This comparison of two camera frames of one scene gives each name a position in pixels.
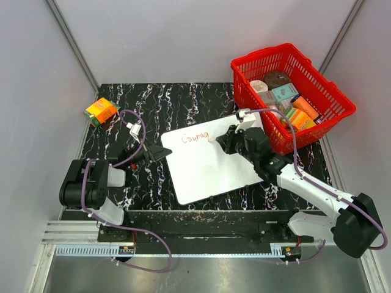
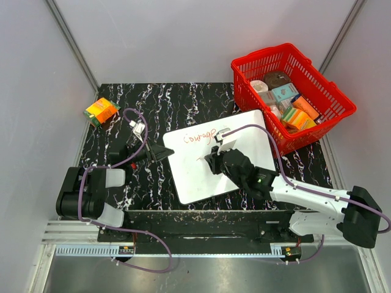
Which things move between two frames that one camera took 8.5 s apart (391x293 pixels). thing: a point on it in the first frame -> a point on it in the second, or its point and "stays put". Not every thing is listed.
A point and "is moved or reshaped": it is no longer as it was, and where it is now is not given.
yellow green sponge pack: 300,119 stays put
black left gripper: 156,152 stays put
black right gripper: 226,141 -> 213,160
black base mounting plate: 201,227 stays put
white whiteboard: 199,169 is moved or reshaped
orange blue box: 299,102 stays put
